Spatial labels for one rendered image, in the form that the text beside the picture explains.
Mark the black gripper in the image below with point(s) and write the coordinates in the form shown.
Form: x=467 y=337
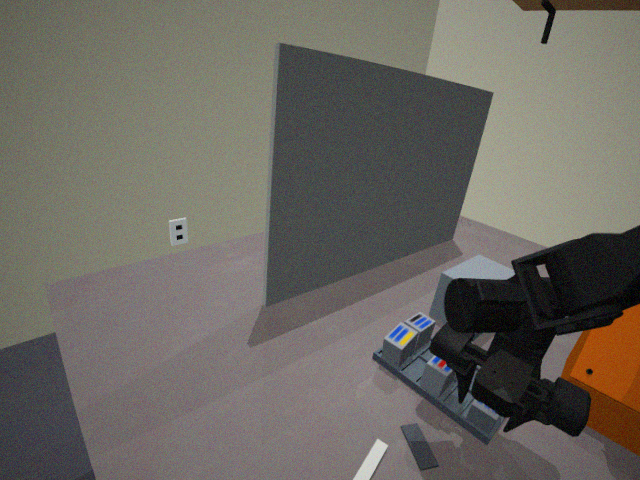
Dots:
x=566 y=406

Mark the white flat bar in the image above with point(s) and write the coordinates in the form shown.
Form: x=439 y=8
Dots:
x=372 y=461

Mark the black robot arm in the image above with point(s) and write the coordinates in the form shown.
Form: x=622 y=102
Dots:
x=591 y=280

